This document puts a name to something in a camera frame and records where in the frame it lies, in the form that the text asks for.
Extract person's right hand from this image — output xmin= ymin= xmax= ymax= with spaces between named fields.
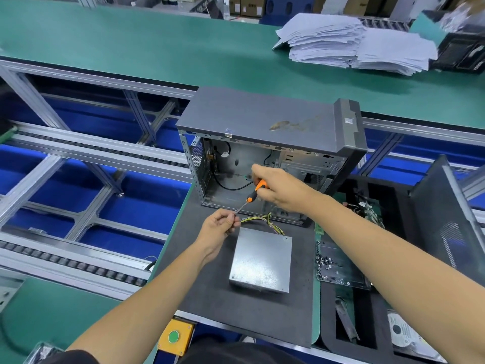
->
xmin=250 ymin=163 xmax=323 ymax=218

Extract person's left hand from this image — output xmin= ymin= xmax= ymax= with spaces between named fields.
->
xmin=193 ymin=208 xmax=242 ymax=258

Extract orange-handled screwdriver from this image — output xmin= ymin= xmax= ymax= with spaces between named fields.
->
xmin=237 ymin=178 xmax=268 ymax=217

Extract silver optical drive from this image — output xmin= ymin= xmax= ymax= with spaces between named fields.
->
xmin=229 ymin=225 xmax=294 ymax=294

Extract silver power supply unit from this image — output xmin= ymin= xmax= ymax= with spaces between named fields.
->
xmin=229 ymin=283 xmax=290 ymax=295

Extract person's left forearm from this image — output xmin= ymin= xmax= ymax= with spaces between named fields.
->
xmin=68 ymin=250 xmax=209 ymax=364

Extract person's right forearm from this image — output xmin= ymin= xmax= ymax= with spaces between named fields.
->
xmin=309 ymin=193 xmax=485 ymax=364

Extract person's black trousers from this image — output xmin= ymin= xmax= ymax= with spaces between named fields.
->
xmin=178 ymin=341 xmax=304 ymax=364

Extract person's black shirt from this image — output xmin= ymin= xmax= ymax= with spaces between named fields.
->
xmin=41 ymin=348 xmax=100 ymax=364

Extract dark grey foam mat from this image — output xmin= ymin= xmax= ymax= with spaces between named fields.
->
xmin=152 ymin=186 xmax=323 ymax=348

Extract grey computer tower case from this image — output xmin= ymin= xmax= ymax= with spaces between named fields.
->
xmin=175 ymin=87 xmax=368 ymax=226

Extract green motherboard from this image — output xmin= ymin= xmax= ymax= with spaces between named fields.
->
xmin=314 ymin=195 xmax=383 ymax=289

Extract clear plastic tray with screws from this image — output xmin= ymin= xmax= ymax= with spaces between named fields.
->
xmin=317 ymin=239 xmax=372 ymax=289

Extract yellow box with green button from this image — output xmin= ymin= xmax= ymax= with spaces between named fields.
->
xmin=157 ymin=318 xmax=197 ymax=357

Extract stack of white papers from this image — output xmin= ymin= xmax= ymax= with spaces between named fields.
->
xmin=273 ymin=13 xmax=439 ymax=76

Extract dark grey case side panel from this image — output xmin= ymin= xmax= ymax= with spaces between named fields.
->
xmin=409 ymin=154 xmax=485 ymax=289

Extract silver hard drive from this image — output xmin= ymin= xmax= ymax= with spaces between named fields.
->
xmin=386 ymin=310 xmax=444 ymax=361

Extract stack of brown cardboard boxes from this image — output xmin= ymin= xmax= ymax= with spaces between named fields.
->
xmin=227 ymin=0 xmax=266 ymax=18

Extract black cardboard box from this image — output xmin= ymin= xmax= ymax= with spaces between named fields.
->
xmin=428 ymin=30 xmax=485 ymax=74

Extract aluminium conveyor frame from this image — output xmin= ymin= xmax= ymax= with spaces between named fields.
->
xmin=0 ymin=57 xmax=485 ymax=364

